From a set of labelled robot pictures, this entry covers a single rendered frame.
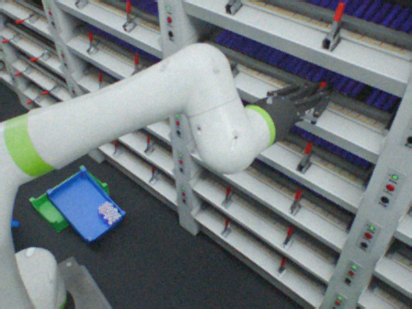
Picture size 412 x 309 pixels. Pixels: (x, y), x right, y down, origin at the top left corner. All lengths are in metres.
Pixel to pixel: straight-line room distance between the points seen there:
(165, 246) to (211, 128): 1.20
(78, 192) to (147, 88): 1.34
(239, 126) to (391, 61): 0.36
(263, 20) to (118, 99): 0.45
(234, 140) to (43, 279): 0.62
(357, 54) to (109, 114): 0.52
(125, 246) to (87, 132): 1.17
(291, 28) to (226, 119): 0.37
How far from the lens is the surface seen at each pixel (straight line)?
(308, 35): 0.96
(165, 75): 0.68
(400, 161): 0.97
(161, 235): 1.86
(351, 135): 1.00
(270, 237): 1.46
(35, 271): 1.11
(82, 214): 1.94
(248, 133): 0.69
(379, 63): 0.90
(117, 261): 1.82
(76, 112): 0.73
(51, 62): 2.09
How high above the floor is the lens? 1.52
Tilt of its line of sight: 44 degrees down
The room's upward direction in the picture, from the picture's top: 1 degrees counter-clockwise
